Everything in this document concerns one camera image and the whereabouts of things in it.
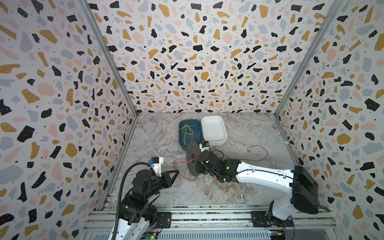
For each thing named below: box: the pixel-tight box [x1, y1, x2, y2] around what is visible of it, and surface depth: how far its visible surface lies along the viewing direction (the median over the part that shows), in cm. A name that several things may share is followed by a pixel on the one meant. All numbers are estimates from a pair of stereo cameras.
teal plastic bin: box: [178, 119, 204, 151], surface depth 108 cm
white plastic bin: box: [201, 115, 228, 146], surface depth 111 cm
